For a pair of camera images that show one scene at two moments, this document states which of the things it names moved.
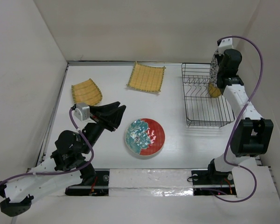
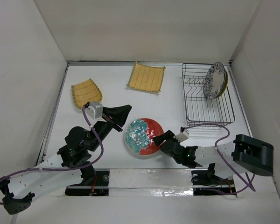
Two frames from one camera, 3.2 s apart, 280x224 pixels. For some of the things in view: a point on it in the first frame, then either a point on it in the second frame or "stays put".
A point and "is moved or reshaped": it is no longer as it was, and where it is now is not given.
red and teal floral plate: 144,136 stays put
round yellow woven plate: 214,92 is moved or reshaped
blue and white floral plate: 214,69 is moved or reshaped
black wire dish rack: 201,108 stays put
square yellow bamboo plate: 146,78 stays put
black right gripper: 220,58 -> 158,140
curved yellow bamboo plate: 87,92 stays put
